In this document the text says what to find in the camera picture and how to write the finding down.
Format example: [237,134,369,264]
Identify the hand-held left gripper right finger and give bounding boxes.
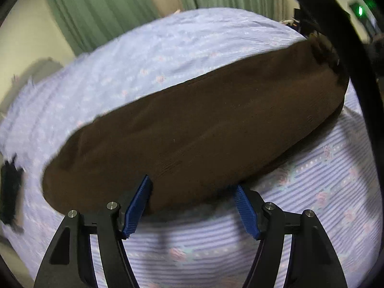
[234,184,348,288]

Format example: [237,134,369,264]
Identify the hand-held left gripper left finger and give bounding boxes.
[34,174,154,288]

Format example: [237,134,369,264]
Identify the brown pants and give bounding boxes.
[41,34,350,216]

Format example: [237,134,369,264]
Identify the black cloth item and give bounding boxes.
[0,154,25,233]

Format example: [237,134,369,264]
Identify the lilac floral striped bed sheet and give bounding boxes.
[0,7,379,288]

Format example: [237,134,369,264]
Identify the green curtain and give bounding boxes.
[40,0,299,57]

